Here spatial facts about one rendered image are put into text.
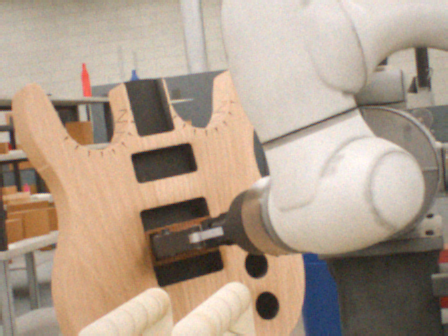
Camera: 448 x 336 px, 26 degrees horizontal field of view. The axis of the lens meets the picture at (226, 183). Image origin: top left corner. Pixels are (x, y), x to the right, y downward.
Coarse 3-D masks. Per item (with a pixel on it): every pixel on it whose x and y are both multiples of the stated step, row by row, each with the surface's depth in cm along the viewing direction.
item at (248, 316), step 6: (246, 312) 94; (252, 312) 95; (240, 318) 94; (246, 318) 94; (252, 318) 95; (234, 324) 94; (240, 324) 94; (246, 324) 94; (252, 324) 95; (228, 330) 94; (234, 330) 94; (240, 330) 94; (246, 330) 94; (252, 330) 94
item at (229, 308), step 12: (228, 288) 92; (240, 288) 93; (216, 300) 86; (228, 300) 88; (240, 300) 91; (192, 312) 82; (204, 312) 81; (216, 312) 83; (228, 312) 86; (240, 312) 90; (180, 324) 78; (192, 324) 78; (204, 324) 79; (216, 324) 81; (228, 324) 85
